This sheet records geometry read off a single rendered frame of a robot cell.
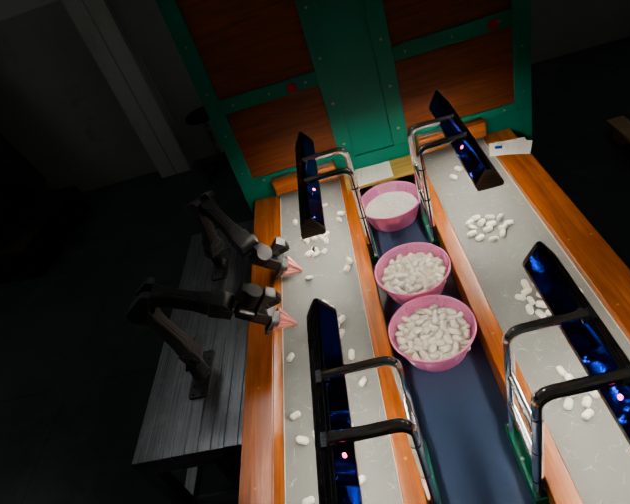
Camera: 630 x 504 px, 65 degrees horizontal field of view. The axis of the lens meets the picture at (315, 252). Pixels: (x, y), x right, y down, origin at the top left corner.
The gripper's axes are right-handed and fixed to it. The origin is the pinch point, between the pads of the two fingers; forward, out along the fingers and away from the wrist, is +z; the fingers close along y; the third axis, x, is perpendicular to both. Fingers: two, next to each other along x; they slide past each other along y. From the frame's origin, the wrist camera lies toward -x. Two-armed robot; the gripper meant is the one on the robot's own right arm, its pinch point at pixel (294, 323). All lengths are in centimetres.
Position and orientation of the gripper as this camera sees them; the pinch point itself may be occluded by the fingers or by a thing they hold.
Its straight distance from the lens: 165.2
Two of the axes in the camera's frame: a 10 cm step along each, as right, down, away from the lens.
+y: -0.6, -6.2, 7.8
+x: -4.1, 7.3, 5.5
